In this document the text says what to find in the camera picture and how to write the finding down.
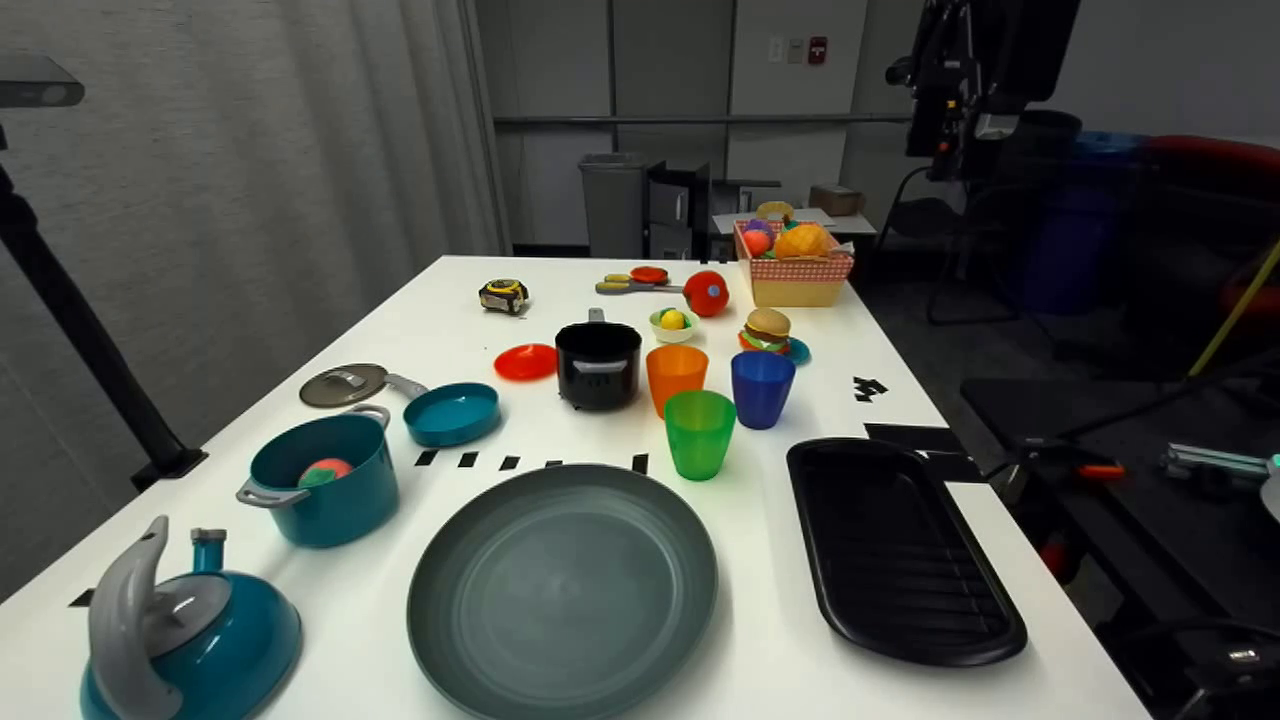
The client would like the green plastic cup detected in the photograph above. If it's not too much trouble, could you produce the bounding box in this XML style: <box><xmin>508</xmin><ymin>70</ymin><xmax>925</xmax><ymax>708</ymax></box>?
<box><xmin>661</xmin><ymin>388</ymin><xmax>738</xmax><ymax>485</ymax></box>

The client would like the orange plastic cup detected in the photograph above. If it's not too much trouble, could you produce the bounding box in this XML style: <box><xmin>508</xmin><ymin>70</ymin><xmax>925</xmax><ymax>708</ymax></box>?
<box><xmin>642</xmin><ymin>343</ymin><xmax>710</xmax><ymax>421</ymax></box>

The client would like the red small plate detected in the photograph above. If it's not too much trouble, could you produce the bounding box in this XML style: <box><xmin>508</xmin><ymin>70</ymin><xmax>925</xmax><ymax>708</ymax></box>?
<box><xmin>491</xmin><ymin>341</ymin><xmax>562</xmax><ymax>388</ymax></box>

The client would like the blue plastic cup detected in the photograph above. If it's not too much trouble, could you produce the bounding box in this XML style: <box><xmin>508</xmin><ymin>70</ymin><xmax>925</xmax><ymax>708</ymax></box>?
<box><xmin>727</xmin><ymin>348</ymin><xmax>798</xmax><ymax>432</ymax></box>

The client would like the dark grey round plate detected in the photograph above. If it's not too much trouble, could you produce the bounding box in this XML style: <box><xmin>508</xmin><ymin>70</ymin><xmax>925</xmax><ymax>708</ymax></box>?
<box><xmin>402</xmin><ymin>458</ymin><xmax>721</xmax><ymax>720</ymax></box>

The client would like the red toy tomato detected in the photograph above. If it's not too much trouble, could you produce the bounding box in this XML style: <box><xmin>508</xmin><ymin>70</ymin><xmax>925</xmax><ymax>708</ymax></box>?
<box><xmin>678</xmin><ymin>267</ymin><xmax>732</xmax><ymax>322</ymax></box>

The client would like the toy hamburger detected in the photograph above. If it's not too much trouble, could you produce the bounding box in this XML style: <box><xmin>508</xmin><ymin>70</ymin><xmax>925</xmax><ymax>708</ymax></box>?
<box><xmin>738</xmin><ymin>302</ymin><xmax>794</xmax><ymax>355</ymax></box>

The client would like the small dark toy item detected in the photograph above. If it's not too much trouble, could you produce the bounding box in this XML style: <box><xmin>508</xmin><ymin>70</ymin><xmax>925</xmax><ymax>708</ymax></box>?
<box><xmin>475</xmin><ymin>277</ymin><xmax>533</xmax><ymax>321</ymax></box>

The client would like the orange toy fruit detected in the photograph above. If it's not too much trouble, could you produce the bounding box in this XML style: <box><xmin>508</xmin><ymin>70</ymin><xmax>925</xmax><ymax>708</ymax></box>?
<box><xmin>772</xmin><ymin>219</ymin><xmax>835</xmax><ymax>263</ymax></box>

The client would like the grey round pot lid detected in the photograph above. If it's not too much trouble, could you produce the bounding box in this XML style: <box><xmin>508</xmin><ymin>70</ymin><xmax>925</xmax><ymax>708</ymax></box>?
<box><xmin>294</xmin><ymin>361</ymin><xmax>391</xmax><ymax>410</ymax></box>

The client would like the black rectangular baking tray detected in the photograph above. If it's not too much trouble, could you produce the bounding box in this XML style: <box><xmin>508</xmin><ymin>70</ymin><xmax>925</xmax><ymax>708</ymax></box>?
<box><xmin>783</xmin><ymin>435</ymin><xmax>1030</xmax><ymax>673</ymax></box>

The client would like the pink green toy ball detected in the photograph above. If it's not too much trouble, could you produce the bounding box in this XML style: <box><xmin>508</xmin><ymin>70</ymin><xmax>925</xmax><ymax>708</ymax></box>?
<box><xmin>294</xmin><ymin>455</ymin><xmax>356</xmax><ymax>493</ymax></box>

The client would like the grey curtain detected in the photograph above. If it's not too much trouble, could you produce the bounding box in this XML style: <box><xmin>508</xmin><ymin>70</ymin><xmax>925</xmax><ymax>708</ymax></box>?
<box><xmin>0</xmin><ymin>0</ymin><xmax>515</xmax><ymax>594</ymax></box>

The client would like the blue bin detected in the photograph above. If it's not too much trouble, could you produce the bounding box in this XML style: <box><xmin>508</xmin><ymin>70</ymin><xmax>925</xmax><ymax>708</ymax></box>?
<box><xmin>1011</xmin><ymin>129</ymin><xmax>1140</xmax><ymax>315</ymax></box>

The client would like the yellow pole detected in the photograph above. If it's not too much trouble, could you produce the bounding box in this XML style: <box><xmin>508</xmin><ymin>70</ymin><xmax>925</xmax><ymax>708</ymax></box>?
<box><xmin>1189</xmin><ymin>226</ymin><xmax>1280</xmax><ymax>382</ymax></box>

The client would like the teal two-handled toy pot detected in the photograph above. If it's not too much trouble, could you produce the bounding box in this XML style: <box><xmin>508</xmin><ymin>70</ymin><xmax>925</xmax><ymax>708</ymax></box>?
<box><xmin>237</xmin><ymin>404</ymin><xmax>402</xmax><ymax>552</ymax></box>

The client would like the white wall plate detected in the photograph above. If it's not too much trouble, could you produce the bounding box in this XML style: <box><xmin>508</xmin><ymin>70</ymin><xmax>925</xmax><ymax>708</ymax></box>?
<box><xmin>764</xmin><ymin>33</ymin><xmax>831</xmax><ymax>66</ymax></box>

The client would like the orange handled tool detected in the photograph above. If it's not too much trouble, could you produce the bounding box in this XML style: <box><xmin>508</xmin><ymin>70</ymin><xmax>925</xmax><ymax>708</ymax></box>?
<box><xmin>1016</xmin><ymin>451</ymin><xmax>1133</xmax><ymax>488</ymax></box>

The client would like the teal toy kettle grey handle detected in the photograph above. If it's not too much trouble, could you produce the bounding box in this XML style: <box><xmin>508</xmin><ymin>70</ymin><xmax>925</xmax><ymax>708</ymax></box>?
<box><xmin>76</xmin><ymin>512</ymin><xmax>308</xmax><ymax>720</ymax></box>

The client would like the black camera tripod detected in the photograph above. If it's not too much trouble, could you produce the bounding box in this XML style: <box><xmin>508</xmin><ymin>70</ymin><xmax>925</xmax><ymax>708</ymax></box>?
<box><xmin>0</xmin><ymin>122</ymin><xmax>211</xmax><ymax>496</ymax></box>

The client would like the teal handled tool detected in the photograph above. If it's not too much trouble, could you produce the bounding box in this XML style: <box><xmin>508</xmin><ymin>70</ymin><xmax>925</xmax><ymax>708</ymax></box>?
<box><xmin>1162</xmin><ymin>438</ymin><xmax>1280</xmax><ymax>485</ymax></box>

